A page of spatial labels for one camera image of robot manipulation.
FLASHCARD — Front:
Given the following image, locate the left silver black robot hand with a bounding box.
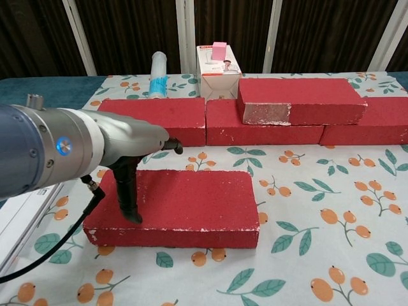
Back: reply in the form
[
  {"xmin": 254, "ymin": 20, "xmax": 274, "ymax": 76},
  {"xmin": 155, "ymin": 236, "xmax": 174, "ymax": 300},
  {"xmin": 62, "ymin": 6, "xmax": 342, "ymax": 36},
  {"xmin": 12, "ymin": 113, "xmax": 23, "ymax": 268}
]
[{"xmin": 87, "ymin": 110, "xmax": 184, "ymax": 224}]

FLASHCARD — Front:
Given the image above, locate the red brick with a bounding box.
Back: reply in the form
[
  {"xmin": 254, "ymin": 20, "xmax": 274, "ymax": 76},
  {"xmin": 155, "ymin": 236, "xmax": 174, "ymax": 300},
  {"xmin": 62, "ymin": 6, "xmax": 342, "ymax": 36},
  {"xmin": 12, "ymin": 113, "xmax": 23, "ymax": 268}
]
[
  {"xmin": 205, "ymin": 99, "xmax": 326, "ymax": 147},
  {"xmin": 83, "ymin": 170, "xmax": 260, "ymax": 250},
  {"xmin": 237, "ymin": 78, "xmax": 368, "ymax": 126},
  {"xmin": 98, "ymin": 98, "xmax": 207, "ymax": 148},
  {"xmin": 319, "ymin": 97, "xmax": 408, "ymax": 147}
]

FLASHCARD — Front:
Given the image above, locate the clear cling film roll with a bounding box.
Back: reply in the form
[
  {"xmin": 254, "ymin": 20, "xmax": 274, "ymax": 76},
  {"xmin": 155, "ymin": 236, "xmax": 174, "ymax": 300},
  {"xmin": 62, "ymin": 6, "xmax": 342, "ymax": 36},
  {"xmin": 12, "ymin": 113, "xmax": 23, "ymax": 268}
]
[{"xmin": 148, "ymin": 50, "xmax": 170, "ymax": 100}]

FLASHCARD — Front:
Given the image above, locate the white lamp product box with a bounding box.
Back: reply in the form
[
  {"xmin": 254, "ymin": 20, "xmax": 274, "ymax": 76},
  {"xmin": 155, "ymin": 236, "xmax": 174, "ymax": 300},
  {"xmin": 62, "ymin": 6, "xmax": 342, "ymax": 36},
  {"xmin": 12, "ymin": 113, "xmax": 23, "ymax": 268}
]
[{"xmin": 196, "ymin": 44, "xmax": 242, "ymax": 101}]

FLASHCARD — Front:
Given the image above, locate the small pink cube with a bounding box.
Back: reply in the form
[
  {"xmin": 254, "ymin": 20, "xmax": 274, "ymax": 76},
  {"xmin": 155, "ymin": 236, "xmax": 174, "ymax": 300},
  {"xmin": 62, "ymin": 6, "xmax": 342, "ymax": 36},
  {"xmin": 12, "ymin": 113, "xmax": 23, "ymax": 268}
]
[{"xmin": 212, "ymin": 41, "xmax": 228, "ymax": 61}]

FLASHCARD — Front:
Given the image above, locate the white folding stand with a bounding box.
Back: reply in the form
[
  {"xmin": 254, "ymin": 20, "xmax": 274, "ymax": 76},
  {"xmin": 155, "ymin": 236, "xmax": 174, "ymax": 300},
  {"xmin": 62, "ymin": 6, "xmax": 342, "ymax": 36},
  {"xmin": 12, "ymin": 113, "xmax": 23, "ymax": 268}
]
[{"xmin": 0, "ymin": 183, "xmax": 69, "ymax": 275}]

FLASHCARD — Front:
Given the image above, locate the floral print tablecloth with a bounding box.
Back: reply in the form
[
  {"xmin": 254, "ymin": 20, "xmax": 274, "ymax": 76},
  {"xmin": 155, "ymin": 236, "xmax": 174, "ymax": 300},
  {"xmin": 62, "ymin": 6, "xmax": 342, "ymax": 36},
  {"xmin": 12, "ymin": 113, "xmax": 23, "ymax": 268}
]
[{"xmin": 0, "ymin": 71, "xmax": 408, "ymax": 306}]

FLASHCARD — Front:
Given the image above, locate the white metal frame pole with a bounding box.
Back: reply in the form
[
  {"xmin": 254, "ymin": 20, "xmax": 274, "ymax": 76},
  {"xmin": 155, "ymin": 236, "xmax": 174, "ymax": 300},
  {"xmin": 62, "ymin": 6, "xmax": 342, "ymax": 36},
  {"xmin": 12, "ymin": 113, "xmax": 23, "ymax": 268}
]
[
  {"xmin": 263, "ymin": 0, "xmax": 288, "ymax": 75},
  {"xmin": 176, "ymin": 0, "xmax": 196, "ymax": 75},
  {"xmin": 366, "ymin": 0, "xmax": 408, "ymax": 73},
  {"xmin": 62, "ymin": 0, "xmax": 98, "ymax": 77}
]

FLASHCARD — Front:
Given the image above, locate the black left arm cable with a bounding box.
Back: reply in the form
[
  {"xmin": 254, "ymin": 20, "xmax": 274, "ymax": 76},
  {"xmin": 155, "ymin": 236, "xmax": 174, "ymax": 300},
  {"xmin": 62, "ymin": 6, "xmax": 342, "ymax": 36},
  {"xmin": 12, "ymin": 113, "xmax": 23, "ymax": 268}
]
[{"xmin": 0, "ymin": 175, "xmax": 106, "ymax": 284}]

